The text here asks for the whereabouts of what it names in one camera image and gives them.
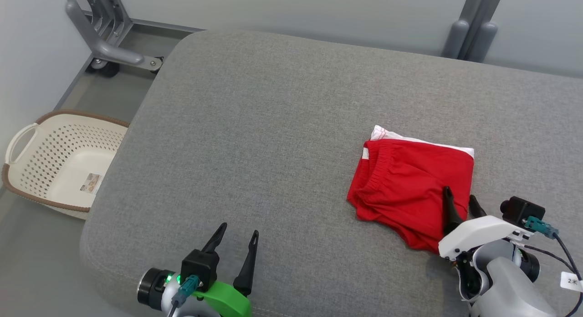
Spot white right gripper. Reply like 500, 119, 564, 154
438, 186, 536, 263

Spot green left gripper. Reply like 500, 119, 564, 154
193, 222, 260, 317

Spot red basketball shorts white stripe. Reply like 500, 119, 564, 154
347, 139, 475, 254

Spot red jersey shirt white sleeves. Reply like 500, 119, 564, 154
369, 124, 476, 159

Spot paper sticker in basket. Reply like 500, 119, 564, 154
79, 172, 102, 195

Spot cream perforated laundry basket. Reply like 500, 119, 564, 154
1, 108, 131, 220

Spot black caster wheel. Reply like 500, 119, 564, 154
87, 58, 120, 78

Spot left cable with teal connector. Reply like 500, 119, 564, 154
168, 275, 204, 317

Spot cable with teal connector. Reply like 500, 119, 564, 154
168, 275, 204, 317
523, 216, 583, 317

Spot right cable with teal connector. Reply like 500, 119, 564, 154
523, 216, 583, 317

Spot white cable label tag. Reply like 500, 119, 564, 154
560, 271, 583, 291

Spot grey metal double post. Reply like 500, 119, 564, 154
440, 0, 506, 63

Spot grey metal frame with brackets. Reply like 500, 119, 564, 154
61, 0, 165, 72

